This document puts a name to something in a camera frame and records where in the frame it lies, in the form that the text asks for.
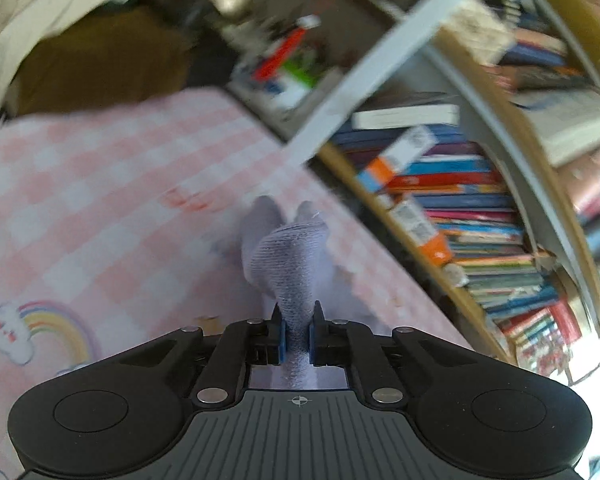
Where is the white padded jacket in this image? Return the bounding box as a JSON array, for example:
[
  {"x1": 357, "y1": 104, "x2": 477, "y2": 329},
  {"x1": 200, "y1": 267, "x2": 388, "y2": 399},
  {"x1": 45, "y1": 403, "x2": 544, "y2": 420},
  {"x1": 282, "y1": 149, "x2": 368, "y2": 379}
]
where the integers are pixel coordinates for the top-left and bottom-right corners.
[{"x1": 0, "y1": 0, "x2": 168, "y2": 111}]

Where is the row of colourful books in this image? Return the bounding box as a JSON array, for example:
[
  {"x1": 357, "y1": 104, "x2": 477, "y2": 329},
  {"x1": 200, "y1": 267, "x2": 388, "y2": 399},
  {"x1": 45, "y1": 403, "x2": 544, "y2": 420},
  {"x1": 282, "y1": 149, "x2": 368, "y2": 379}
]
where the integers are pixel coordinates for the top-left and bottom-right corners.
[{"x1": 330, "y1": 120, "x2": 586, "y2": 376}]

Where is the purple and pink sweater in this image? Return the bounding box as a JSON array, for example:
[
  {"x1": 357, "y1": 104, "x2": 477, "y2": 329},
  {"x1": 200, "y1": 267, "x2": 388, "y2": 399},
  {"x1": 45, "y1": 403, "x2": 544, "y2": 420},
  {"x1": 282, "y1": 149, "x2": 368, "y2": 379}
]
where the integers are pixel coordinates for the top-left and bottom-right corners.
[{"x1": 240, "y1": 195, "x2": 381, "y2": 391}]

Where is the pile of assorted books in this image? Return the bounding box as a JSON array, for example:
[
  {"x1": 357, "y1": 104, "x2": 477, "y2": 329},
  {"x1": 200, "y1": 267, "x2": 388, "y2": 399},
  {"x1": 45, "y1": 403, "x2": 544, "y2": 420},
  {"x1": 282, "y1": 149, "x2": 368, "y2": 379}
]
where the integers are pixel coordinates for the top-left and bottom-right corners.
[{"x1": 495, "y1": 0, "x2": 600, "y2": 261}]

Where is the brown cloth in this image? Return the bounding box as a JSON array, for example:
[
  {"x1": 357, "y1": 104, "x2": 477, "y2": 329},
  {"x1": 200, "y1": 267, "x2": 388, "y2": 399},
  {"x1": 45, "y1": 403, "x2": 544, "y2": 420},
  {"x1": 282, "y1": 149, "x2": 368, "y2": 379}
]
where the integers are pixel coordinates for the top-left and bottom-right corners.
[{"x1": 12, "y1": 7, "x2": 193, "y2": 118}]

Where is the red tassel ornament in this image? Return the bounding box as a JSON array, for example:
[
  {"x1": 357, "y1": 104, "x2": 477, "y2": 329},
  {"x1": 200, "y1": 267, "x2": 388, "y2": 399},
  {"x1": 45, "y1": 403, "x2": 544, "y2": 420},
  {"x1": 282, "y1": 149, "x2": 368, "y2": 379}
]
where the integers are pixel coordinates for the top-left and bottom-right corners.
[{"x1": 252, "y1": 14, "x2": 322, "y2": 82}]

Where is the white frame wooden bookshelf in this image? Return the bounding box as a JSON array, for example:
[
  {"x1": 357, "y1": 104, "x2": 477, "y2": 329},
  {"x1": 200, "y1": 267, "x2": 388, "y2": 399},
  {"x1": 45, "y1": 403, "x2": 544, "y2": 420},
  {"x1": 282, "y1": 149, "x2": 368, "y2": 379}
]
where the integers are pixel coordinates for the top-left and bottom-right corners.
[{"x1": 225, "y1": 0, "x2": 600, "y2": 386}]

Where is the blue white orange carton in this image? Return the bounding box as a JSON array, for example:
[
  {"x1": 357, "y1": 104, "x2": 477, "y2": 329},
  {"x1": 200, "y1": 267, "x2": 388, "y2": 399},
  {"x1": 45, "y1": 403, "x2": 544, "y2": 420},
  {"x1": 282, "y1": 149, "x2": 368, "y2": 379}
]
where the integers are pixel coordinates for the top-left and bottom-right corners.
[{"x1": 356, "y1": 125, "x2": 437, "y2": 194}]

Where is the orange and white flat carton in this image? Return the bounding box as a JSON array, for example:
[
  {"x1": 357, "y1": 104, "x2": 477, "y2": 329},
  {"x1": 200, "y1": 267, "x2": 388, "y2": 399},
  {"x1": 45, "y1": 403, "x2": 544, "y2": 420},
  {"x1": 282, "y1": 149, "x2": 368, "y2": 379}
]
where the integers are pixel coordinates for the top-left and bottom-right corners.
[{"x1": 389, "y1": 197, "x2": 453, "y2": 267}]

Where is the white thick paperback book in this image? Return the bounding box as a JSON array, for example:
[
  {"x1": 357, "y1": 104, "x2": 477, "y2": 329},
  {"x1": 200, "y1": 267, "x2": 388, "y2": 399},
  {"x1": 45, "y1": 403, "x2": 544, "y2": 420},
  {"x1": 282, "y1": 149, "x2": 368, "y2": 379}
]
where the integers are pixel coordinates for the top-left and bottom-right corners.
[{"x1": 351, "y1": 104, "x2": 461, "y2": 132}]

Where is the pink checked cartoon table mat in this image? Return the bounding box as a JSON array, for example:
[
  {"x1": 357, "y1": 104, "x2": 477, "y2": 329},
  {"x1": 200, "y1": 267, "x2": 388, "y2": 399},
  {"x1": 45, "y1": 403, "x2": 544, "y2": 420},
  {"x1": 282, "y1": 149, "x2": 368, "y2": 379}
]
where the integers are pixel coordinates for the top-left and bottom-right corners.
[{"x1": 0, "y1": 87, "x2": 486, "y2": 480}]

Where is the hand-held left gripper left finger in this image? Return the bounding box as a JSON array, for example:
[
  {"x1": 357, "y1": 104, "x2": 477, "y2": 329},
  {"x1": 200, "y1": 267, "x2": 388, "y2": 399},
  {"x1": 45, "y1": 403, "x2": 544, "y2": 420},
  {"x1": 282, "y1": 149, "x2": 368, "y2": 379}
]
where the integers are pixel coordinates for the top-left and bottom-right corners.
[{"x1": 129, "y1": 304, "x2": 287, "y2": 407}]

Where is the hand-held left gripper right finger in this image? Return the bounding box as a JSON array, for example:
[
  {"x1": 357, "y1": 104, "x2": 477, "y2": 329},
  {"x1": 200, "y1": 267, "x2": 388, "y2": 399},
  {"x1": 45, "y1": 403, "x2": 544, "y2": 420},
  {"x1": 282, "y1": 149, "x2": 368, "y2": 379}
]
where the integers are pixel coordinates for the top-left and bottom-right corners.
[{"x1": 308, "y1": 301, "x2": 482, "y2": 408}]

